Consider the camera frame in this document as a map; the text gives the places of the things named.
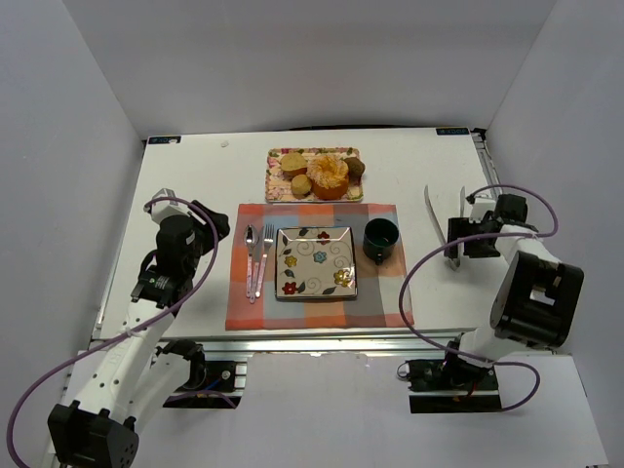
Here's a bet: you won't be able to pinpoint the metal kitchen tongs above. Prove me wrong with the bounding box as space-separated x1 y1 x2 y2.
423 183 467 271

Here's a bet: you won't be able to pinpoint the small yellow muffin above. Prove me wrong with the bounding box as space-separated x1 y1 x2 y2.
291 175 312 199

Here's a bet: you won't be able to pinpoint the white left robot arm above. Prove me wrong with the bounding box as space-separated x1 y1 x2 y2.
48 191 230 467

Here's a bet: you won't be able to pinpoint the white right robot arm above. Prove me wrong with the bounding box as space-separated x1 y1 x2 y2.
443 194 584 383

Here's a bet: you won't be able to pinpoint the floral serving tray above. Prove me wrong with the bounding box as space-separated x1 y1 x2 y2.
265 147 366 203

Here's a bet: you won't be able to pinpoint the dark green mug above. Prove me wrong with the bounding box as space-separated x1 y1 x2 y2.
363 218 399 265

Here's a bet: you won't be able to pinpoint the checkered orange placemat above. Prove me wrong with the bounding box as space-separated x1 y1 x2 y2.
225 203 413 331

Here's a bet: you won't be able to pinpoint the large yellow muffin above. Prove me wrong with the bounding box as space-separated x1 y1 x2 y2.
280 152 308 177

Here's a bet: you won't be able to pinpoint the blue label sticker right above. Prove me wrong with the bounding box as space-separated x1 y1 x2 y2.
435 127 471 137

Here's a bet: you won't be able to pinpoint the blue label sticker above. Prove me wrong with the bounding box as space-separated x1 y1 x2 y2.
435 127 471 137
147 136 181 145

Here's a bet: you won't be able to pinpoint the square floral plate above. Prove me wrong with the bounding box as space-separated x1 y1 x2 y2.
274 226 358 301

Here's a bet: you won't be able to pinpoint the blue label sticker left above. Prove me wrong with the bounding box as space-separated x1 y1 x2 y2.
147 136 181 145

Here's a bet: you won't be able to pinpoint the brown chocolate muffin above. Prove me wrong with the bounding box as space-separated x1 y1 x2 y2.
343 157 366 179

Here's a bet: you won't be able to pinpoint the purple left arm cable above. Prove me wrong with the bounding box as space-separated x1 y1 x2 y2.
5 197 218 466

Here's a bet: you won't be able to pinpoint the spoon with floral handle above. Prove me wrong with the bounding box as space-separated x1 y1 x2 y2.
245 224 258 298

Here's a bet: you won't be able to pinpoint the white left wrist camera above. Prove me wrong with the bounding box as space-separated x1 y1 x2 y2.
143 188 188 225

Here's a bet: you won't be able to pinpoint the fork with floral handle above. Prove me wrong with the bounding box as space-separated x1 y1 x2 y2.
253 224 275 299

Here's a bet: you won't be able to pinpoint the sesame ring bread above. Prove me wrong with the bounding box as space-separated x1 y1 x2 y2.
307 154 349 201

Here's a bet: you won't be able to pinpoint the aluminium table frame rail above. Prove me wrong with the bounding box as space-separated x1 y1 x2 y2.
188 328 442 361

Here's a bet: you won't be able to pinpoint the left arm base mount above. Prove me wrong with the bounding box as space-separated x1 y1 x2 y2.
151 339 246 410

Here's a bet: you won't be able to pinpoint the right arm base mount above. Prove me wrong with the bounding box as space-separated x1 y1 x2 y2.
396 359 502 414

